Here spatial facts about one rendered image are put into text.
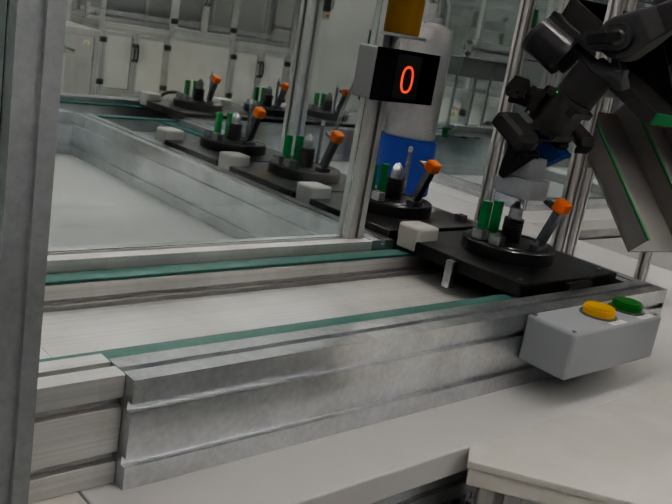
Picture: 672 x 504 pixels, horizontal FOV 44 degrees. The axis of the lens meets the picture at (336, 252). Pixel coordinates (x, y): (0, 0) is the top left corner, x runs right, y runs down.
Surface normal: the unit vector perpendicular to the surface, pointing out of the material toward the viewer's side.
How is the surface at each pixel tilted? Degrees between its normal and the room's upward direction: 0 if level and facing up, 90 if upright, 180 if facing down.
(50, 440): 90
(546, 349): 90
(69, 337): 0
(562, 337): 90
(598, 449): 0
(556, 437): 0
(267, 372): 90
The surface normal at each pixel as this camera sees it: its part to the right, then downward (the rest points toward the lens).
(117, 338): 0.16, -0.95
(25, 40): 0.65, 0.30
